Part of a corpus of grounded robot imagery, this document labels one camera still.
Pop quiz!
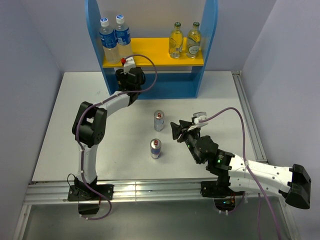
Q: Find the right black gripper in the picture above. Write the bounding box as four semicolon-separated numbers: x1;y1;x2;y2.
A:
170;119;202;164

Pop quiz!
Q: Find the black yellow can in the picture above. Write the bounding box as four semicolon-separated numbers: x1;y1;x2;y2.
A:
115;69;126;91

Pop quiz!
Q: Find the red bull can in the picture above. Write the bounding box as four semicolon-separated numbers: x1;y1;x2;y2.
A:
153;110;165;132
150;138;162;159

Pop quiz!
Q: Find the green-capped glass bottle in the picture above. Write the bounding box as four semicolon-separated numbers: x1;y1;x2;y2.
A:
185;22;202;59
168;22;184;59

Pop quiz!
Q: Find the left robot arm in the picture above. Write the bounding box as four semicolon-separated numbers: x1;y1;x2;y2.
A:
72;67;146;200

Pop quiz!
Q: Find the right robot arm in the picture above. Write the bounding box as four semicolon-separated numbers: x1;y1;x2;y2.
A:
170;120;312;210

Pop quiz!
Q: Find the blue and yellow shelf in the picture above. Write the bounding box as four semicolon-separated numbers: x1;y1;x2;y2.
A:
84;0;218;100

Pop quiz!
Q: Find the left plastic water bottle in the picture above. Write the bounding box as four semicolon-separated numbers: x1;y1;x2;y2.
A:
99;17;121;64

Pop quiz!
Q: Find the plastic water bottle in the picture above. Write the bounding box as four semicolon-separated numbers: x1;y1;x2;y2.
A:
99;17;121;64
115;14;133;58

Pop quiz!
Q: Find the right plastic water bottle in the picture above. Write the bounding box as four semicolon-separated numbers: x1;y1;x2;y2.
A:
115;14;133;58

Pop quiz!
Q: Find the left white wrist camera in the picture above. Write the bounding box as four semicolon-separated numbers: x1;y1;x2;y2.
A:
121;56;136;74

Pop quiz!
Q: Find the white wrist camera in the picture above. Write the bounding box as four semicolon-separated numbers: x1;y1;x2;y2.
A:
187;111;208;132
121;56;136;74

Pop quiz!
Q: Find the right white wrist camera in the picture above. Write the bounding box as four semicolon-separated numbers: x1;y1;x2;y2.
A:
187;111;208;132

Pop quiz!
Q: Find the aluminium front rail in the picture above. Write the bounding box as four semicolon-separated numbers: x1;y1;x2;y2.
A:
23;176;287;206

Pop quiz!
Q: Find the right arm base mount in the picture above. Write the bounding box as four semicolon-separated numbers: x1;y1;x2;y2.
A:
200;180;245;216

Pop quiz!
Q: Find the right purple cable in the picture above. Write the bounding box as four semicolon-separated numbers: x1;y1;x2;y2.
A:
199;107;283;240

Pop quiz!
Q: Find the aluminium side rail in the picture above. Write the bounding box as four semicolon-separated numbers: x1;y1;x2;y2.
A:
231;71;269;164

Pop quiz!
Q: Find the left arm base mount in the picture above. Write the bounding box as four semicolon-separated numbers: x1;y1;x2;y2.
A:
67;184;114;216

